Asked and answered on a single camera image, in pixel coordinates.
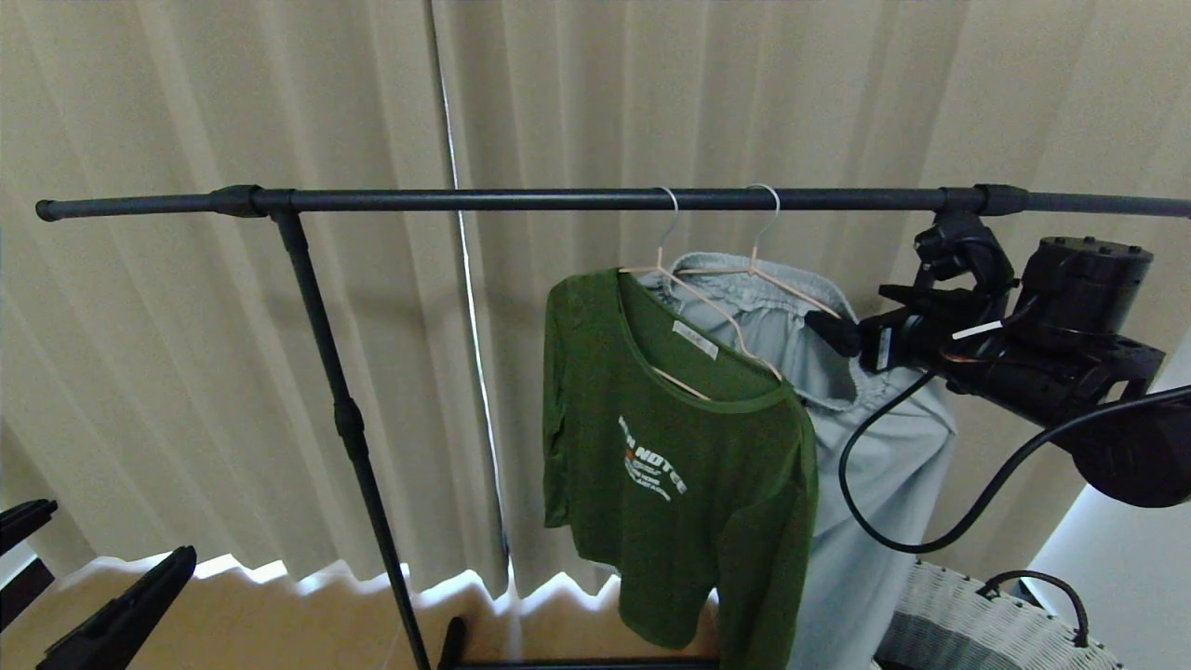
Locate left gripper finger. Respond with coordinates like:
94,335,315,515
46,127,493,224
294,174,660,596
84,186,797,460
37,545,199,670
0,499,60,557

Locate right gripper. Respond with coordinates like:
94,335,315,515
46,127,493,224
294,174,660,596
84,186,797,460
860,307,943,375

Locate pale grey shorts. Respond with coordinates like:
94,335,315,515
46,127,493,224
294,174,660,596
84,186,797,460
640,251,959,670

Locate pink clothes hanger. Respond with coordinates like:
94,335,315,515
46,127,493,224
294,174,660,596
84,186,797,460
618,186,786,404
675,183,844,323

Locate green shirt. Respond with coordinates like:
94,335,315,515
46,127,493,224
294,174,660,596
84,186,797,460
542,268,821,670

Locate white laundry basket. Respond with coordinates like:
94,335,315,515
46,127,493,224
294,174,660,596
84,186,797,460
873,558,1127,670

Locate black clothes rack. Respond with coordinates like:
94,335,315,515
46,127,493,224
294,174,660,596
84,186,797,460
35,183,1191,670

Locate beige curtain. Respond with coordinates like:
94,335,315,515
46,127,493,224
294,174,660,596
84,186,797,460
0,0,1191,601

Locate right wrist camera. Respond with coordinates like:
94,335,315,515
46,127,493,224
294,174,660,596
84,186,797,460
878,209,1018,323

